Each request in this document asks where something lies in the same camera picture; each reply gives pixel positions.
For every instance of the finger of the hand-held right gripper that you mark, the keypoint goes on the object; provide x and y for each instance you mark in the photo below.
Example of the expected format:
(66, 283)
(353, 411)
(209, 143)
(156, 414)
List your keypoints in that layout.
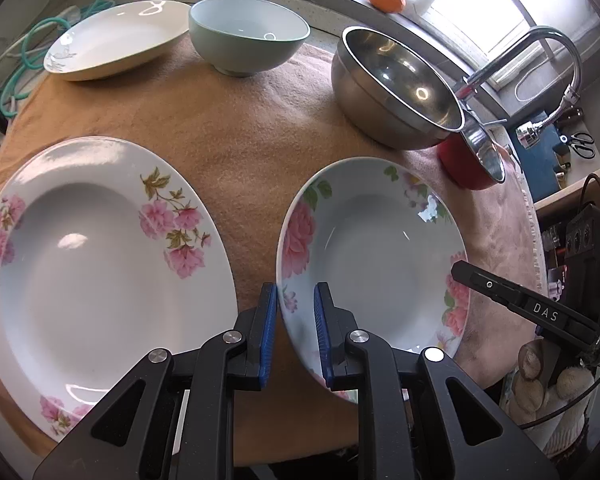
(520, 302)

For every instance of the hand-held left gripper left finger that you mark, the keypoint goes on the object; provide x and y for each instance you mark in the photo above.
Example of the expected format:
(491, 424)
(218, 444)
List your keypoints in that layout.
(268, 335)

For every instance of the large steel bowl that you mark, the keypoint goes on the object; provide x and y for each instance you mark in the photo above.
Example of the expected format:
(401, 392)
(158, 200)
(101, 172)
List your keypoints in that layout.
(370, 100)

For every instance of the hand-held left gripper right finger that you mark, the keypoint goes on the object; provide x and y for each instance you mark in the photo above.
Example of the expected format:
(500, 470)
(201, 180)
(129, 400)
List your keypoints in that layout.
(323, 335)

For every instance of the light blue bowl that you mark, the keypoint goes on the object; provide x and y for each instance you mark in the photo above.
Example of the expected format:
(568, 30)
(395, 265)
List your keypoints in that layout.
(240, 55)

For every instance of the person's right hand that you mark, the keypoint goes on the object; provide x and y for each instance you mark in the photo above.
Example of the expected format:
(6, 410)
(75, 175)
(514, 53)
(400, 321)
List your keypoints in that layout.
(535, 390)

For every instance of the black scissors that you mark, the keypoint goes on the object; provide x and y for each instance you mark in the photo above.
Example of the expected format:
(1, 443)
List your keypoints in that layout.
(580, 145)

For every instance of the white grey leaf plate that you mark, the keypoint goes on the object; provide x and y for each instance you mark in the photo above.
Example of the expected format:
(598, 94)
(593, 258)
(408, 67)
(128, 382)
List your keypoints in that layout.
(120, 35)

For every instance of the large pink flower plate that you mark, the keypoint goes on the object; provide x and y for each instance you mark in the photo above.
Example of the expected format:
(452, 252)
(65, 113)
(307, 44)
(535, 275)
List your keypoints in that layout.
(105, 285)

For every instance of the dark blue panel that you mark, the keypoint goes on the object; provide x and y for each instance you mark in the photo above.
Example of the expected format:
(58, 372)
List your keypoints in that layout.
(540, 165)

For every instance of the small red steel bowl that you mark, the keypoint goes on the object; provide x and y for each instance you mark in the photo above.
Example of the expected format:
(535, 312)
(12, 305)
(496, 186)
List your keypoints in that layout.
(460, 167)

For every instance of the chrome faucet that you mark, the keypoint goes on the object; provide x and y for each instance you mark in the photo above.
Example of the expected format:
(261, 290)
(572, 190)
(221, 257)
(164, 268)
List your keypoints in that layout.
(571, 55)

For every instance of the small rose print plate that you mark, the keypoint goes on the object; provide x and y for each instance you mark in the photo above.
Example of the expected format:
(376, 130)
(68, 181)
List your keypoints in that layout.
(380, 260)

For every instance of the peach cloth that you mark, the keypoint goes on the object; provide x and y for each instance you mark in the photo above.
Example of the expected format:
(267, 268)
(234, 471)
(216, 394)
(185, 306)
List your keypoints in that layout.
(230, 135)

